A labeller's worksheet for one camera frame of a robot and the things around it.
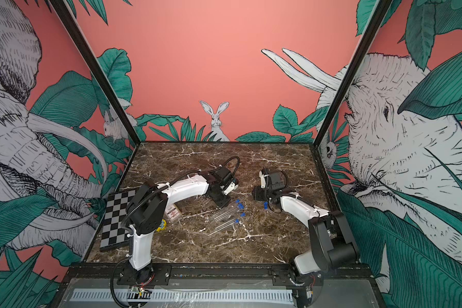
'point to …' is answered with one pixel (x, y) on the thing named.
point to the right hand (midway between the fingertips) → (253, 188)
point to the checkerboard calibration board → (113, 237)
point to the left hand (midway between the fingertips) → (227, 199)
